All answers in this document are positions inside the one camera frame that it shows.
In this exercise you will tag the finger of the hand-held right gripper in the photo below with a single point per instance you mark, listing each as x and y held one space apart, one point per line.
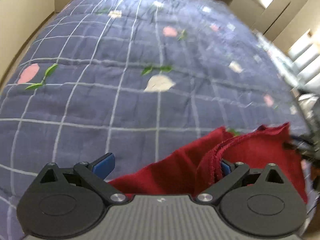
302 140
292 146

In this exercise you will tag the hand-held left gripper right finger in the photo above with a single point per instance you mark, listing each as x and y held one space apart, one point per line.
226 168

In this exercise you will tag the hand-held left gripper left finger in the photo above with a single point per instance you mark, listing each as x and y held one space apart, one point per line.
105 165

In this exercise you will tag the red long-sleeved sweater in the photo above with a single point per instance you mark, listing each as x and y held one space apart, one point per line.
180 170

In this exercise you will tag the blue checked floral quilt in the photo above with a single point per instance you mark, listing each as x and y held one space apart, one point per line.
125 92

